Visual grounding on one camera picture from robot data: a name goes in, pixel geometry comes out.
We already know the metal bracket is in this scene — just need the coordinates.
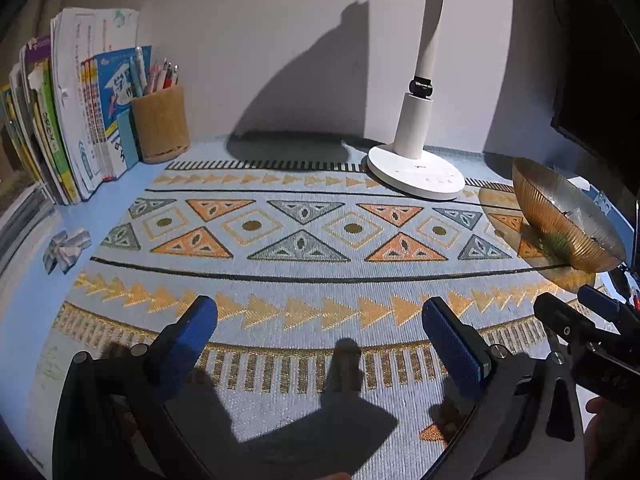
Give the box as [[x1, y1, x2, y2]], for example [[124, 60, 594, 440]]
[[570, 176, 613, 216]]

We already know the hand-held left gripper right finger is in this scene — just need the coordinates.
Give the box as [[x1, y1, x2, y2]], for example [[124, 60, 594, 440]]
[[421, 296, 586, 480]]

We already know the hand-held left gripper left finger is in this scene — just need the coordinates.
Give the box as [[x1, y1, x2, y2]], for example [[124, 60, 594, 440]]
[[52, 295, 219, 480]]

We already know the wooden pen holder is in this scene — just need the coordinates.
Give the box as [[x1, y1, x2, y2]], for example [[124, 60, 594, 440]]
[[131, 85, 191, 165]]

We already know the white lamp base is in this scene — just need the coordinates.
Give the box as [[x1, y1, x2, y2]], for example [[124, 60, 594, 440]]
[[362, 0, 538, 200]]

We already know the row of books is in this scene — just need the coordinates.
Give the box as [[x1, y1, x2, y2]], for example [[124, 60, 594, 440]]
[[0, 7, 146, 206]]

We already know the bunch of pens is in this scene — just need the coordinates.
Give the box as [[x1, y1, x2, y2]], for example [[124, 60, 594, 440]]
[[129, 46, 180, 97]]

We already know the crumpled silver wrapper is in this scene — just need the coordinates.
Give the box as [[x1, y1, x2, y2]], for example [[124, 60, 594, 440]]
[[42, 228, 93, 275]]

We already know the dark monitor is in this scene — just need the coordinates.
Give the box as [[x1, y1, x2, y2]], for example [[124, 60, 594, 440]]
[[550, 0, 640, 176]]

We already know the grey paper stack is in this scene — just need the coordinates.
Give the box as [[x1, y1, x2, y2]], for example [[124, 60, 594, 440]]
[[0, 180, 57, 281]]

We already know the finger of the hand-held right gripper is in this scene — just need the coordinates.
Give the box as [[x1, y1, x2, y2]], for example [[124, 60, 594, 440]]
[[577, 285, 628, 331], [532, 292, 596, 348]]

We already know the person's right hand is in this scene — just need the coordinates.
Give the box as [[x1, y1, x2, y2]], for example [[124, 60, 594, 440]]
[[582, 395, 640, 480]]

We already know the patterned woven mat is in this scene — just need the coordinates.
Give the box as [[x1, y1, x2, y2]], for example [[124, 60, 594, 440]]
[[30, 160, 621, 480]]

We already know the amber ribbed glass bowl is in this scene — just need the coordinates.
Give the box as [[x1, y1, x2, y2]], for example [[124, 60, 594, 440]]
[[511, 156, 627, 272]]

